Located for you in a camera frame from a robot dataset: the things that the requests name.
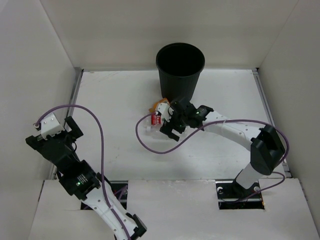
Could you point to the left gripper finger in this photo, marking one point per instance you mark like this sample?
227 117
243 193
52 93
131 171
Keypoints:
37 143
75 130

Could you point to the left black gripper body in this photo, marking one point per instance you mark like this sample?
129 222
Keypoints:
53 139

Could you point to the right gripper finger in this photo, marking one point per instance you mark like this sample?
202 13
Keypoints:
183 129
167 130

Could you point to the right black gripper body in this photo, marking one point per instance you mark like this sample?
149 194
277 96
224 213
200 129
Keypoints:
179 120

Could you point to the red label clear bottle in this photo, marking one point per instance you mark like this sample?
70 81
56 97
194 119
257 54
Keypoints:
153 119

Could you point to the clear bottle white cap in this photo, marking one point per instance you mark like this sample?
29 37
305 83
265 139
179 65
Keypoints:
153 131

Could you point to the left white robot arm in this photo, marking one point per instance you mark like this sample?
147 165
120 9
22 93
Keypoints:
76 176

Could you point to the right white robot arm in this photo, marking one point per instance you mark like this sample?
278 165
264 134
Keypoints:
264 143

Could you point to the black plastic waste bin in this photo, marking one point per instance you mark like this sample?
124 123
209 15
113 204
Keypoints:
179 67

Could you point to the small orange juice bottle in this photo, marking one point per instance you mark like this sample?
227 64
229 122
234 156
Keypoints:
154 107

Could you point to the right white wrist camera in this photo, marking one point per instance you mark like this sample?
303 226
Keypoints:
166 112

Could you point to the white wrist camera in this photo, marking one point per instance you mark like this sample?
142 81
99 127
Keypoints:
166 112
49 126

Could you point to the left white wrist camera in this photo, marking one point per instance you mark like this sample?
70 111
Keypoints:
49 126

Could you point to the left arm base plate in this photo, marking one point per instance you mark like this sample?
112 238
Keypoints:
120 190

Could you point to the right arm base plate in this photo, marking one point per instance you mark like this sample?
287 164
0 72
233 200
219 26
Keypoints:
231 196

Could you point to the right aluminium frame rail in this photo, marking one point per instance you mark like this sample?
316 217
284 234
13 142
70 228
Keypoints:
284 164

